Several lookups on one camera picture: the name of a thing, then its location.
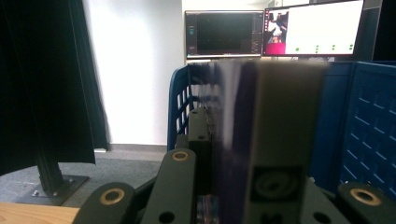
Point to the bright screen monitor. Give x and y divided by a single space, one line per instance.
320 28

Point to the purple glossy magazine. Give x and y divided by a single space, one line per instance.
246 130

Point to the dark screen monitor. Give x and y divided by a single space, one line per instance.
224 32

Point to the black curtain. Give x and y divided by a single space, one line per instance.
386 28
40 77

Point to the black metal stand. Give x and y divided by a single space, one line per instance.
51 183

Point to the blue plastic file rack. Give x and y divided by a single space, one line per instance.
367 124

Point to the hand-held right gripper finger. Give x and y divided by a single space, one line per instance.
202 124

